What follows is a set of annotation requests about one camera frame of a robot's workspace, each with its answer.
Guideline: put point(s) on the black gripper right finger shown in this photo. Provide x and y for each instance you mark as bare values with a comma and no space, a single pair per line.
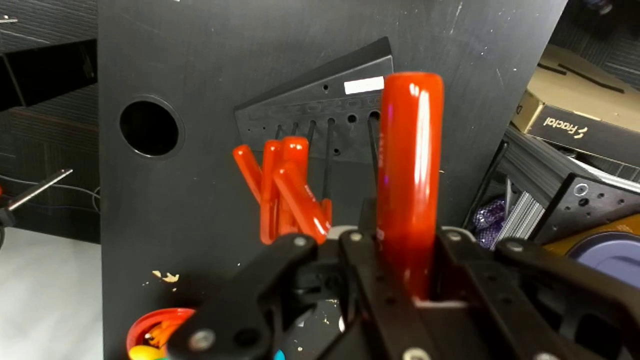
533,301

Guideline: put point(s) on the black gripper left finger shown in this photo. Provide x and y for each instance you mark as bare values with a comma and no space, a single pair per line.
233,313

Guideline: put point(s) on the purple crumpled object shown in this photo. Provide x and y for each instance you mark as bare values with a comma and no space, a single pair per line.
490,214

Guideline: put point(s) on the orange toy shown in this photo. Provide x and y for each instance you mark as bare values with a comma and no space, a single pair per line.
161,332

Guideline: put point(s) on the red bowl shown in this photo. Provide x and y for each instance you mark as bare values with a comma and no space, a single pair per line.
143,327

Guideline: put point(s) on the blue storage bin lid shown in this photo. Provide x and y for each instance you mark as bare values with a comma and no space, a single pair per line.
613,256

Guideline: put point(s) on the yellow toy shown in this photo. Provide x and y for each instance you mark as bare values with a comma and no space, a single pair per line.
139,353

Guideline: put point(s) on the black gold Fractal box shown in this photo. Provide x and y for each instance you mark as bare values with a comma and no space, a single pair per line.
587,126

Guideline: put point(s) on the black stand with white label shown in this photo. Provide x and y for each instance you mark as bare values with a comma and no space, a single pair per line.
313,106

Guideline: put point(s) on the aluminium frame rail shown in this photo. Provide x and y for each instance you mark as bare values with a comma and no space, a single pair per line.
517,216

